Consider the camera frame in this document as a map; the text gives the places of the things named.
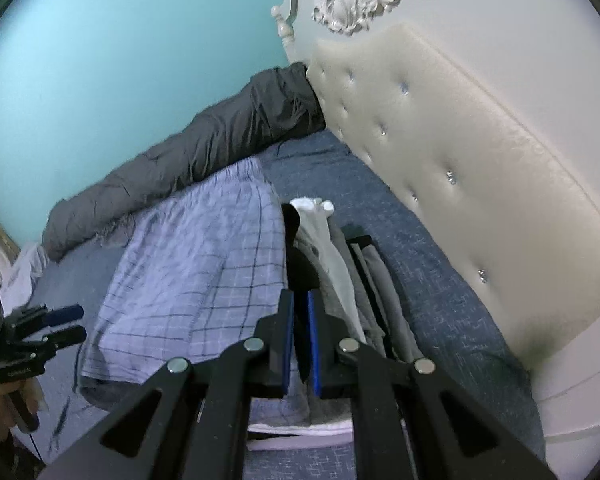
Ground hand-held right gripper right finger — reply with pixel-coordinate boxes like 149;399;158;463
307;290;556;480

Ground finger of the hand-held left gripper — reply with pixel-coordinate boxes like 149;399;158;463
44;304;85;327
42;325;88;353

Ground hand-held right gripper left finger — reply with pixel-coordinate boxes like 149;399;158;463
37;290;295;480

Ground stack of clothes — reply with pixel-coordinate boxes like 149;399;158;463
247;195;426;453

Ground lavender plaid shorts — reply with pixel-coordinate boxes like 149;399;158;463
77;156;311;428

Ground person's left forearm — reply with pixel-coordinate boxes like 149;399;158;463
0;425;48;480

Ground person's left hand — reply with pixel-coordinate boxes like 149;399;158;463
0;375;48;441

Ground lavender bed skirt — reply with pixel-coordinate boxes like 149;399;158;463
5;245;48;306

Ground wooden trim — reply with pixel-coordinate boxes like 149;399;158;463
0;195;21;261

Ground blue patterned bed sheet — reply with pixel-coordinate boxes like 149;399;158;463
12;130;548;480

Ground dark grey duvet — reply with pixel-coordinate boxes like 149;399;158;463
42;61;327;261

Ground white tufted headboard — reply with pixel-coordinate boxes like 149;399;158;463
271;0;600;446

